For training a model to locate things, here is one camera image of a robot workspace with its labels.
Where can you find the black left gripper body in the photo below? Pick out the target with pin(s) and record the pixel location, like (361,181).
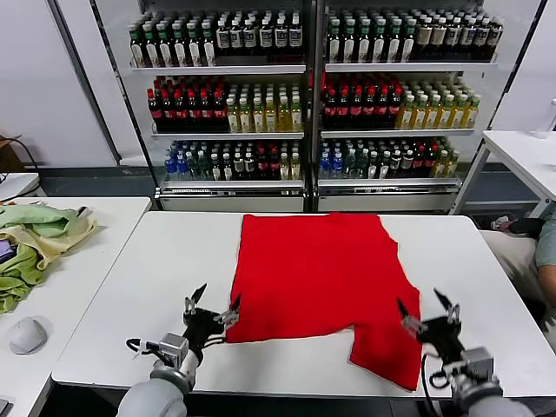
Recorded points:
(203,328)

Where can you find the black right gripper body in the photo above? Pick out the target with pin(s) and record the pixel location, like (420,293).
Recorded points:
(441,336)

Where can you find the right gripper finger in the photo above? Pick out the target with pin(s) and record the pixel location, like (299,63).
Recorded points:
(453,313)
(412,326)

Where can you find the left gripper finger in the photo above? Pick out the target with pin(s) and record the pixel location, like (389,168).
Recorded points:
(191,302)
(228,317)

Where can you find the red shirt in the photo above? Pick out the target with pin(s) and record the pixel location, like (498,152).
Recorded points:
(313,278)

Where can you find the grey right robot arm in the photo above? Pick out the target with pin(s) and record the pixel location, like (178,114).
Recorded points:
(486,401)

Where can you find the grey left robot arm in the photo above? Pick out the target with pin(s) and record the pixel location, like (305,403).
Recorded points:
(152,397)

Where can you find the bare person forearm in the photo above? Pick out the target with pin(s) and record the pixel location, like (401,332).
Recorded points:
(548,286)

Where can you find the seated person beige trousers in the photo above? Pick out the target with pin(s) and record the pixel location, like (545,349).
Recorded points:
(512,256)

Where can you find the small patterned cloth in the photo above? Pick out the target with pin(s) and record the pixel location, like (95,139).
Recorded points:
(499,222)

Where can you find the black padded object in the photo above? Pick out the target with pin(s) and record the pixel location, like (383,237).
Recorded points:
(525,226)

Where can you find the green tinted water bottle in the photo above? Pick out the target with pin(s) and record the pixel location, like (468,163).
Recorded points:
(350,165)
(204,167)
(361,165)
(193,167)

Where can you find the blue water bottle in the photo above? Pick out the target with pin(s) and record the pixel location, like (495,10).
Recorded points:
(337,166)
(182,167)
(325,166)
(170,167)

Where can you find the dark drink bottle white cap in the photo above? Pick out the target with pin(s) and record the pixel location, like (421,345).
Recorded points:
(216,168)
(227,168)
(373,167)
(238,165)
(406,163)
(395,163)
(384,167)
(249,165)

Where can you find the cream garment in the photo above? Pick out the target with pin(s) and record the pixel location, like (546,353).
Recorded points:
(65,247)

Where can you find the yellow drink bottle white cap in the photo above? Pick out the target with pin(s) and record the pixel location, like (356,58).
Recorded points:
(441,165)
(295,168)
(285,168)
(452,164)

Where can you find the cola bottle red cap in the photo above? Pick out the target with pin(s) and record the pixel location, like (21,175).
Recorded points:
(418,163)
(330,110)
(356,110)
(155,114)
(343,110)
(206,114)
(219,114)
(193,114)
(180,114)
(369,110)
(430,163)
(274,166)
(168,114)
(261,166)
(394,110)
(381,110)

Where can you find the grey computer mouse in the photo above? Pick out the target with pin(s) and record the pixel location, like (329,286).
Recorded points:
(27,335)

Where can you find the pale green garment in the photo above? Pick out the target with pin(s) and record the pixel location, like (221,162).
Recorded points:
(43,217)

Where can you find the lime green garment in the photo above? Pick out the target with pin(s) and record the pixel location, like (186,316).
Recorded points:
(17,278)

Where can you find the white table with legs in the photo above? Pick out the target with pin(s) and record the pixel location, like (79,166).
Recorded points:
(521,152)

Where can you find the yellow drink bottle green cap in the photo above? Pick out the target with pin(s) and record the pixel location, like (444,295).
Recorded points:
(407,114)
(283,117)
(233,117)
(446,114)
(433,114)
(420,114)
(296,117)
(258,117)
(460,114)
(473,114)
(270,117)
(245,117)

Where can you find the purple flat item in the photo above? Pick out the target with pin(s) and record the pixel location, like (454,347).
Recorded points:
(5,251)

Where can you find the dark flat device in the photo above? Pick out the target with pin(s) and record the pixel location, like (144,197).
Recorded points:
(3,410)

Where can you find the brown cardboard box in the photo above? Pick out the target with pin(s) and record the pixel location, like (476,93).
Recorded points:
(8,156)

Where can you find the drinks display cabinet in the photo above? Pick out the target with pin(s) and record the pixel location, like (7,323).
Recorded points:
(412,67)
(217,69)

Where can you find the dark bottle green cap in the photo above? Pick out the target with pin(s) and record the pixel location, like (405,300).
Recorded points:
(194,50)
(364,45)
(209,50)
(408,45)
(379,45)
(152,50)
(166,50)
(137,50)
(348,45)
(180,50)
(394,45)
(333,45)

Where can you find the dark tea bottle white label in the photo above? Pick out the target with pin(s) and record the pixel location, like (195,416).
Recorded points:
(280,38)
(222,40)
(266,38)
(295,38)
(249,40)
(236,40)

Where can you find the dark bottle beige label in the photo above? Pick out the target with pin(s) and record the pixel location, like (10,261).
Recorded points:
(438,37)
(453,37)
(467,37)
(495,37)
(423,37)
(481,37)

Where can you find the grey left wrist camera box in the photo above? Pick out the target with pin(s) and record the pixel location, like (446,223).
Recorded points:
(174,347)

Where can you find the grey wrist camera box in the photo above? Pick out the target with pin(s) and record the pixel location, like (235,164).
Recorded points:
(174,347)
(475,365)

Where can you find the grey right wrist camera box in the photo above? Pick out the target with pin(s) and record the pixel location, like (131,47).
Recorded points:
(475,365)

